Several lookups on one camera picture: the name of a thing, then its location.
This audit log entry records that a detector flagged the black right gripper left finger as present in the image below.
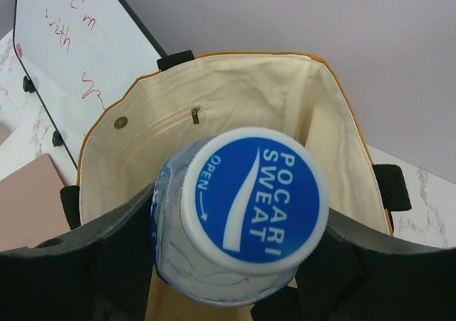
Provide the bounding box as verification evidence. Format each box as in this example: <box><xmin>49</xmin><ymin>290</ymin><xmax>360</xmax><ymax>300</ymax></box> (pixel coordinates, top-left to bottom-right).
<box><xmin>1</xmin><ymin>184</ymin><xmax>155</xmax><ymax>320</ymax></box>

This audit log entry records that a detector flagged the pink notebook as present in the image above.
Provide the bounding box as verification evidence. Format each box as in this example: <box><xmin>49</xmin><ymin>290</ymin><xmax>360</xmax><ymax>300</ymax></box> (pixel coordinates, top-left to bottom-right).
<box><xmin>1</xmin><ymin>154</ymin><xmax>70</xmax><ymax>251</ymax></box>

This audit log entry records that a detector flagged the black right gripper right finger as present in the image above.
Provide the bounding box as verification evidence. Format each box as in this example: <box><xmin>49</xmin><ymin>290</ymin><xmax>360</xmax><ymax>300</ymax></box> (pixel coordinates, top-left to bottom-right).
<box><xmin>251</xmin><ymin>210</ymin><xmax>455</xmax><ymax>320</ymax></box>

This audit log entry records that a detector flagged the small whiteboard with writing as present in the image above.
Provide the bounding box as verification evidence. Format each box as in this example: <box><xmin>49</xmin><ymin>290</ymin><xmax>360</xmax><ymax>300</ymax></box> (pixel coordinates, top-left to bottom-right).
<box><xmin>13</xmin><ymin>0</ymin><xmax>165</xmax><ymax>161</ymax></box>

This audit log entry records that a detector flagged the clear water bottle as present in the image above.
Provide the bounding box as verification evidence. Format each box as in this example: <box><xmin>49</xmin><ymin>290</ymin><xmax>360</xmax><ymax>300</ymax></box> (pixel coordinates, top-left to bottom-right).
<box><xmin>151</xmin><ymin>127</ymin><xmax>329</xmax><ymax>307</ymax></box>

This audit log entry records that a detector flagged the yellow canvas tote bag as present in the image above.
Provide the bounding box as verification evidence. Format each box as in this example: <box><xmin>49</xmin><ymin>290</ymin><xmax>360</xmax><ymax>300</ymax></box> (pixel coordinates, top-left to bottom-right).
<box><xmin>61</xmin><ymin>53</ymin><xmax>411</xmax><ymax>320</ymax></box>

